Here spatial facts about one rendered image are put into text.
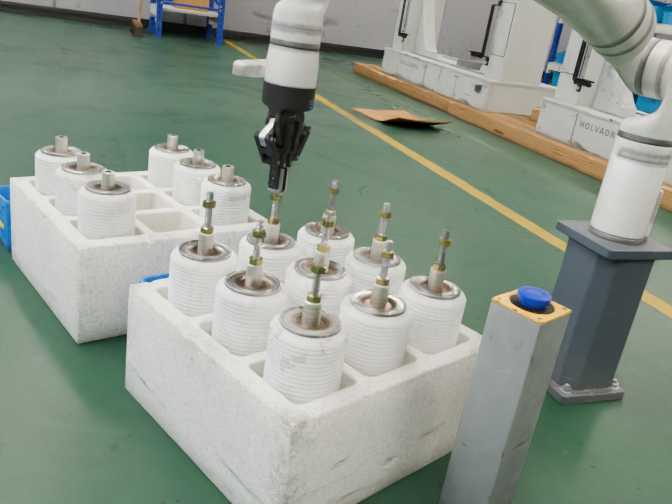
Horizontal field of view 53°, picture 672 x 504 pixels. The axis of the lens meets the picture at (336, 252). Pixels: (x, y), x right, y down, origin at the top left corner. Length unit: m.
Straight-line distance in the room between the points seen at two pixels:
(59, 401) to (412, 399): 0.52
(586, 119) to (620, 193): 2.35
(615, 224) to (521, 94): 3.21
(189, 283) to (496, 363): 0.42
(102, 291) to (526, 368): 0.72
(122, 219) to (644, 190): 0.88
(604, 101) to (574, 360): 2.56
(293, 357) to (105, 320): 0.52
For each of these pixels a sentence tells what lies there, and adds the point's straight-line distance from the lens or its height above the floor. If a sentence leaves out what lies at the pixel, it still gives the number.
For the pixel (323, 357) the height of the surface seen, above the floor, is 0.23.
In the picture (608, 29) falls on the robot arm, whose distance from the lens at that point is 0.98.
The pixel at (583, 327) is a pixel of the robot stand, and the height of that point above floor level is 0.14.
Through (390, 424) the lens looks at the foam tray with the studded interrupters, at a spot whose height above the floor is 0.12.
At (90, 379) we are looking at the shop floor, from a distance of 1.14.
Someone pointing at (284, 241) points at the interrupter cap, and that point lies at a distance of 1.04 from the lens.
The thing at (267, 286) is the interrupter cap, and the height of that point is 0.25.
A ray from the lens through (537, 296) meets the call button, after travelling 0.82.
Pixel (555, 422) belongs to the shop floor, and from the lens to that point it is 1.24.
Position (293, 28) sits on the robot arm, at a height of 0.57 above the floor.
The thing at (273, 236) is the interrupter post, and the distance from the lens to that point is 1.03.
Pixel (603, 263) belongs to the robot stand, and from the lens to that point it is 1.22.
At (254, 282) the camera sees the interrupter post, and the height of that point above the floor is 0.26.
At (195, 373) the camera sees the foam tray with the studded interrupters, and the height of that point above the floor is 0.14.
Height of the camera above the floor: 0.62
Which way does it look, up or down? 21 degrees down
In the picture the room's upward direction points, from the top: 9 degrees clockwise
